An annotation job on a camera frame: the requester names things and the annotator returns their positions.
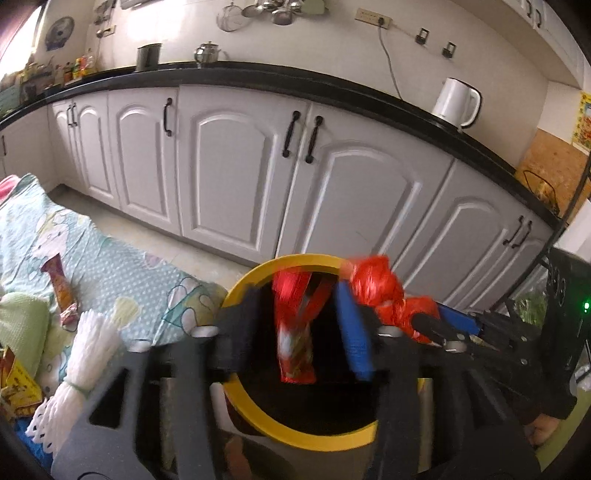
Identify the steel ladle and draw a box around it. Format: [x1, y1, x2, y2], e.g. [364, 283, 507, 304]
[271, 2, 294, 26]

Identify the person's right hand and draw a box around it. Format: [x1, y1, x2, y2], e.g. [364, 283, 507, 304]
[524, 414, 572, 449]

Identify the red snack wrapper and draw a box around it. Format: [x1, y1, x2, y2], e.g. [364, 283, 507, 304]
[271, 268, 337, 385]

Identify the steel teapot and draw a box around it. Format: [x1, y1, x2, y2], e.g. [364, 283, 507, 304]
[193, 41, 221, 67]

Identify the white electric kettle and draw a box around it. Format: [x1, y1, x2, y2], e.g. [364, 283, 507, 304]
[432, 77, 483, 130]

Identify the yellow rimmed trash bin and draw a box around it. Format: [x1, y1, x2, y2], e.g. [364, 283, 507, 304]
[220, 252, 429, 453]

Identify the pink orange snack wrapper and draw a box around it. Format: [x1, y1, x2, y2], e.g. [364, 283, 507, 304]
[41, 253, 79, 328]

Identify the green foam net bundle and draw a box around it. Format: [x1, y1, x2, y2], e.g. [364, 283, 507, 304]
[0, 292, 49, 377]

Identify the green spatula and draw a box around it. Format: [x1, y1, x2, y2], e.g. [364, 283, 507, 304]
[301, 0, 327, 16]

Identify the white foam net bundle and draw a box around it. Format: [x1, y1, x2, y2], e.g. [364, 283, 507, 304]
[25, 310, 121, 456]

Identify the small wall fan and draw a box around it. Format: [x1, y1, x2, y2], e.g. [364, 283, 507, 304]
[44, 16, 75, 51]

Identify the dark metal cup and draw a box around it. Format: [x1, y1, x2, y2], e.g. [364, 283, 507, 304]
[135, 43, 162, 72]

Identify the black power cable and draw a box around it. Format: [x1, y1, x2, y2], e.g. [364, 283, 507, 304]
[376, 18, 404, 101]

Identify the red plastic bag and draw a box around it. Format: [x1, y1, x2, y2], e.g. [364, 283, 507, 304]
[339, 255, 440, 344]

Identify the white power strip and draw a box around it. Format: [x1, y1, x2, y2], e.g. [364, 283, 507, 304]
[355, 8, 392, 30]

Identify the cartoon print tablecloth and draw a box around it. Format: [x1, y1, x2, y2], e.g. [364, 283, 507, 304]
[0, 172, 230, 467]

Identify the yellow red paper box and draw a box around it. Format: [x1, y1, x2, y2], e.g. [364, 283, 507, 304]
[1, 347, 43, 422]

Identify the wire mesh skimmer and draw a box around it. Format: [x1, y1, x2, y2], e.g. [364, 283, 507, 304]
[216, 1, 252, 33]

